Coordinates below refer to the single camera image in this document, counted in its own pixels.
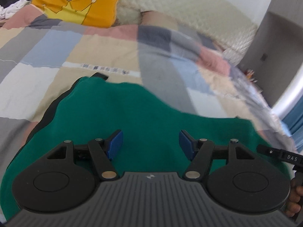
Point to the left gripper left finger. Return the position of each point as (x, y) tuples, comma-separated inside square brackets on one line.
[(89, 161)]

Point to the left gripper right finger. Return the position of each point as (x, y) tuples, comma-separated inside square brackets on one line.
[(201, 153)]

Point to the green sweatshirt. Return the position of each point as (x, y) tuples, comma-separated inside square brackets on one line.
[(94, 108)]

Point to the white clothes pile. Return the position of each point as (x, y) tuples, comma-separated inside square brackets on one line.
[(8, 12)]

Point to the right hand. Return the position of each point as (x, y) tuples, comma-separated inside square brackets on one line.
[(292, 206)]

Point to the blue curtain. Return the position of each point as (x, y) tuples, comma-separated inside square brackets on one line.
[(293, 119)]

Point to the patchwork checkered quilt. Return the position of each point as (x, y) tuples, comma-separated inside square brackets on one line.
[(42, 58)]

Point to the checkered bed pillow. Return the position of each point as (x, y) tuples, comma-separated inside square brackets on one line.
[(154, 18)]

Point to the orange crown pillow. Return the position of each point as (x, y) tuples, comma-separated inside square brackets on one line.
[(95, 13)]

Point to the cream quilted headboard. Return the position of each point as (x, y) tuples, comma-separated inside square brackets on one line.
[(217, 19)]

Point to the dark niche wall switch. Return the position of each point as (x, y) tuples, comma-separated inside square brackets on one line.
[(263, 57)]

